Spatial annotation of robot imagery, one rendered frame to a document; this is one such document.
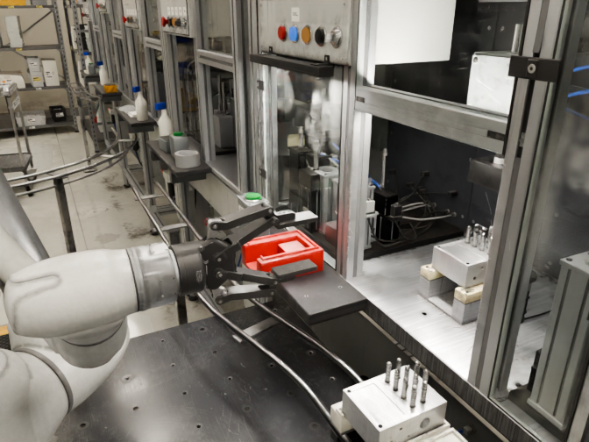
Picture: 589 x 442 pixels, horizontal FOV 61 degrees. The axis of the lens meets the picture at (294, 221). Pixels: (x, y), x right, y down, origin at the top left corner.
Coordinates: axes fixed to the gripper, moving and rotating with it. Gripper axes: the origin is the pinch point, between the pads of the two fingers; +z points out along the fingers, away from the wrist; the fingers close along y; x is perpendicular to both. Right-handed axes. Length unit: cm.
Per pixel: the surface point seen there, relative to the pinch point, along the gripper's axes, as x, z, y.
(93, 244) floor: 271, -18, -112
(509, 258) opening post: -22.4, 21.5, 2.7
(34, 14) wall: 750, -20, 29
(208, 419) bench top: 15.5, -13.4, -44.4
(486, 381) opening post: -22.2, 21.4, -18.9
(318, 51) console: 31.3, 20.5, 26.5
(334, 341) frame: 49, 38, -64
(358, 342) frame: 35, 38, -55
